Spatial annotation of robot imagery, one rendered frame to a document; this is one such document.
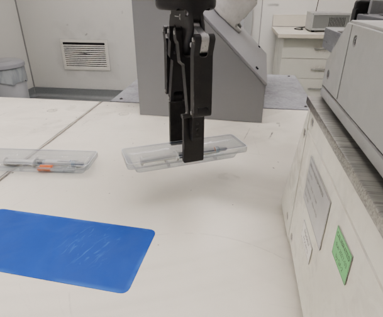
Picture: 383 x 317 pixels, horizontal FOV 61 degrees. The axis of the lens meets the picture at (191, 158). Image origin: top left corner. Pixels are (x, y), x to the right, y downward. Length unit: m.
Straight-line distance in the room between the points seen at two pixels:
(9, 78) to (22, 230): 2.48
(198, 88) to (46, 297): 0.28
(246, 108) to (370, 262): 0.60
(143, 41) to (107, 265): 0.52
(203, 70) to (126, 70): 3.16
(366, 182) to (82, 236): 0.33
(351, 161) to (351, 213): 0.03
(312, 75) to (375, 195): 2.66
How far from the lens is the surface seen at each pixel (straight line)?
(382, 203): 0.18
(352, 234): 0.21
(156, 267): 0.38
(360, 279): 0.20
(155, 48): 0.77
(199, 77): 0.39
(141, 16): 0.77
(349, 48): 0.27
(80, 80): 3.77
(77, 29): 3.66
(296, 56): 2.77
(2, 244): 0.46
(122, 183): 0.52
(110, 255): 0.40
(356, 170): 0.20
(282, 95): 1.00
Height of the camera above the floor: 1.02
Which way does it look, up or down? 27 degrees down
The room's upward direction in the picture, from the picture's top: straight up
